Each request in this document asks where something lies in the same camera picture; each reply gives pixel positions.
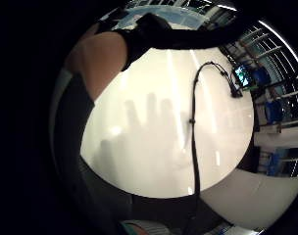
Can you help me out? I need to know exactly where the blue chair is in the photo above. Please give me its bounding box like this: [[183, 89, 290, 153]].
[[264, 99, 286, 125], [252, 67, 273, 87], [266, 152, 283, 177]]

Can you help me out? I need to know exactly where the the person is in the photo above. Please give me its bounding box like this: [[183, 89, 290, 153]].
[[49, 23, 137, 235]]

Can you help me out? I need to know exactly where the black cable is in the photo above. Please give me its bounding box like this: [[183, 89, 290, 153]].
[[182, 60, 244, 235]]

